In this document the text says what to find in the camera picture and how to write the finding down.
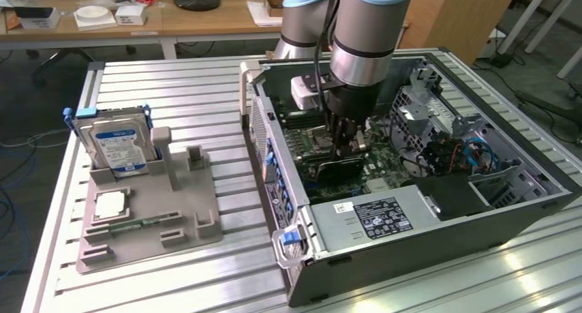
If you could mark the white box with black lid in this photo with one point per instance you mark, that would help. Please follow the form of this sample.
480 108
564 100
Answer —
36 18

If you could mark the blue case latch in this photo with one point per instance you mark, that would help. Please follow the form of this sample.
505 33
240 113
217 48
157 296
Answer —
288 239

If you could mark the black office chair base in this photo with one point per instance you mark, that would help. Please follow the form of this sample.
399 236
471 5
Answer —
549 100
58 62

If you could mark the CPU socket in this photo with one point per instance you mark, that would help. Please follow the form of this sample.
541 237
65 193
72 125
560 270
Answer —
317 139

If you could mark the silver CPU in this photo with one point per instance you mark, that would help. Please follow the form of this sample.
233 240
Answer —
108 205

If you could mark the white round holder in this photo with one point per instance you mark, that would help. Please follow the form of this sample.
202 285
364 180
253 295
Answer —
94 18

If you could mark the open black PC case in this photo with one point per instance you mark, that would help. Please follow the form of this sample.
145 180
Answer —
408 258

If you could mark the graphics card with black fan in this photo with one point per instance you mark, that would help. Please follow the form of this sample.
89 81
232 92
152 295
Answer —
340 173

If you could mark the white frame table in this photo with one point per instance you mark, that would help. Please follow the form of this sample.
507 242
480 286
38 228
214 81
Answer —
544 6

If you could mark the black floor box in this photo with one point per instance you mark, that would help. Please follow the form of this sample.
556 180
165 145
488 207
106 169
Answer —
500 60

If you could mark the grey power supply unit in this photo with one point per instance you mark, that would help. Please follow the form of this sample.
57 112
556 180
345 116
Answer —
331 231

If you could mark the wooden desk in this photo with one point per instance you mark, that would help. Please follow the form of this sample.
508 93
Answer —
181 23

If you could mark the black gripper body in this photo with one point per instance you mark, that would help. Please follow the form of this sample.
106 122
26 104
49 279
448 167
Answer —
352 100

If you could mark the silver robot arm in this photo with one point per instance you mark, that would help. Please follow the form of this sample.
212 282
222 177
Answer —
363 26

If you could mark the red packet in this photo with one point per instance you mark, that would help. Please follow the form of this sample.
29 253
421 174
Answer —
146 0

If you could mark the small white box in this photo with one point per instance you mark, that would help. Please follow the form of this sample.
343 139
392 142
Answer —
130 15

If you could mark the hard disk in blue carrier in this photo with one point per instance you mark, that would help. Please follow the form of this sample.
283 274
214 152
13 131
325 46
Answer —
117 146

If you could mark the silver chipset heatsink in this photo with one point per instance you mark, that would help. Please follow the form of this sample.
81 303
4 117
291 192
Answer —
379 185

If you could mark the green RAM stick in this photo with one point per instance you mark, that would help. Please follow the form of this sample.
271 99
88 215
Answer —
136 224

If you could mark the grey parts rack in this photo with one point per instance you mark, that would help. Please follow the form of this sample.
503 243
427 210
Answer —
190 190

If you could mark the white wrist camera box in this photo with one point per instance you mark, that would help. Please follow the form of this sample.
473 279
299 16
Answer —
304 93

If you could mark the white paper stack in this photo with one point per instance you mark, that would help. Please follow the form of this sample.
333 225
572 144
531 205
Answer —
263 14

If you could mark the wooden cabinet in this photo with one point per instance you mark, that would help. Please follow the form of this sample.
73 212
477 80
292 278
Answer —
463 19

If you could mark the green motherboard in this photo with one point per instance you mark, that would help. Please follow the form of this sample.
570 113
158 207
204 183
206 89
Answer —
385 156

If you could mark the metal disk bay cage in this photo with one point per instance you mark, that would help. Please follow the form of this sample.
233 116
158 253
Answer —
421 101

